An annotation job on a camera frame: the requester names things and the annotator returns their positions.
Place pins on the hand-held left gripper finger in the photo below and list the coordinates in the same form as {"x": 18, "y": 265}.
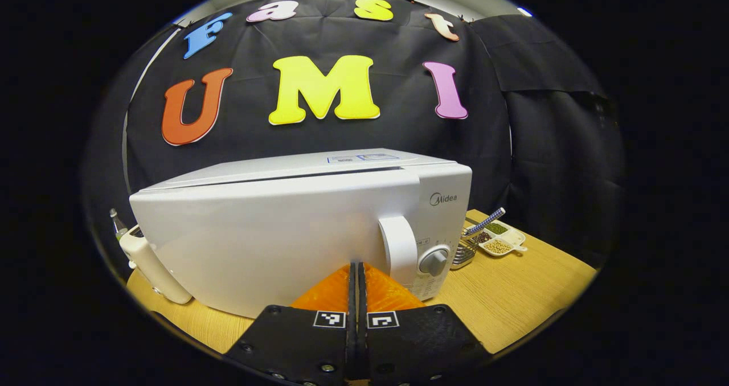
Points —
{"x": 362, "y": 340}
{"x": 351, "y": 340}

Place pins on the white microwave oven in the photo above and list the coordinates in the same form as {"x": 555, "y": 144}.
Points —
{"x": 256, "y": 232}

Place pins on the white divided bean dish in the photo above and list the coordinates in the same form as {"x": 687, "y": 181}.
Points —
{"x": 501, "y": 245}

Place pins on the green drink bottle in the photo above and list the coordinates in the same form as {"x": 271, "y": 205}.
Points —
{"x": 118, "y": 226}

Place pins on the ceiling light panel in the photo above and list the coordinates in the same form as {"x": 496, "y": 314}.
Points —
{"x": 524, "y": 12}

